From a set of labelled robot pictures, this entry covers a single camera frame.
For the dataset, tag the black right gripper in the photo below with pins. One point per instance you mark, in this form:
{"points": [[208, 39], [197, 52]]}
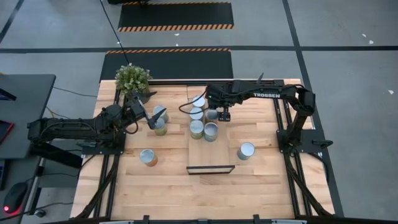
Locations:
{"points": [[224, 93]]}

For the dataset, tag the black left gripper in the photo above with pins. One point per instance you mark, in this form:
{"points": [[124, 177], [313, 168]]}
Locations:
{"points": [[138, 112]]}

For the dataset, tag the yellow-green Peaches can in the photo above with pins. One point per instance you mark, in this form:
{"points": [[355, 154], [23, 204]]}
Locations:
{"points": [[158, 109]]}

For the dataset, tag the orange-red labelled can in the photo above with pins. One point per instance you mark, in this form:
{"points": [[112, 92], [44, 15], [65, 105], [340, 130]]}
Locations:
{"points": [[211, 115]]}

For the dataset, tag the teal-blue Tomato can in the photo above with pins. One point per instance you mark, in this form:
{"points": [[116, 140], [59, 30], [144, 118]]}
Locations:
{"points": [[211, 130]]}

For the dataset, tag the green labelled can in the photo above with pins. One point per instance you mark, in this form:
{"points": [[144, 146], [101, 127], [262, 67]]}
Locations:
{"points": [[161, 129]]}

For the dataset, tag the silver-lidded tin can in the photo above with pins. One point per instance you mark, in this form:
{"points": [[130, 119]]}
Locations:
{"points": [[196, 114]]}

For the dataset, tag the orange labelled can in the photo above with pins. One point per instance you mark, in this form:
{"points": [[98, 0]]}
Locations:
{"points": [[199, 101]]}

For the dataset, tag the green-blue Cherries can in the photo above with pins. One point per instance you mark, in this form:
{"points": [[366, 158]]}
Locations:
{"points": [[247, 149]]}

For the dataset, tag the orange-red Pineapple can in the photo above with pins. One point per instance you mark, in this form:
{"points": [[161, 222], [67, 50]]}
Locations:
{"points": [[146, 155]]}

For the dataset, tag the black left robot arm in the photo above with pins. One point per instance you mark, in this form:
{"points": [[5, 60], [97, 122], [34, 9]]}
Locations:
{"points": [[68, 129]]}

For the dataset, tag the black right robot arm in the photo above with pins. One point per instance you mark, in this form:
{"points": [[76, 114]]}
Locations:
{"points": [[280, 93]]}

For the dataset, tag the black-framed wooden shelf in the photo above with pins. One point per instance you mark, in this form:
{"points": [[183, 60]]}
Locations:
{"points": [[208, 152]]}

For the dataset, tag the potted plant, striped pot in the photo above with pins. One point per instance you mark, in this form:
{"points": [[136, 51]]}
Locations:
{"points": [[132, 79]]}

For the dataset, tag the black hazard-striped floor mat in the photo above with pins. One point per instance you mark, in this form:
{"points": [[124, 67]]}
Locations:
{"points": [[168, 65], [175, 15]]}

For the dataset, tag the black desk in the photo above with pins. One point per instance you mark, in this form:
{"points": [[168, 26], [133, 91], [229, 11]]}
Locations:
{"points": [[28, 93]]}

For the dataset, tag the black mouse, red light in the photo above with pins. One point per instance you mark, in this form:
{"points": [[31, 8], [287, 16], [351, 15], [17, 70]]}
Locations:
{"points": [[14, 196]]}

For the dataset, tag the black aluminium rig frame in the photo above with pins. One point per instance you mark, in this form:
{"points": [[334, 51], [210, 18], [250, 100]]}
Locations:
{"points": [[174, 82]]}

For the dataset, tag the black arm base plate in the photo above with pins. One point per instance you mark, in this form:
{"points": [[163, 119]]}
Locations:
{"points": [[102, 149], [306, 141]]}

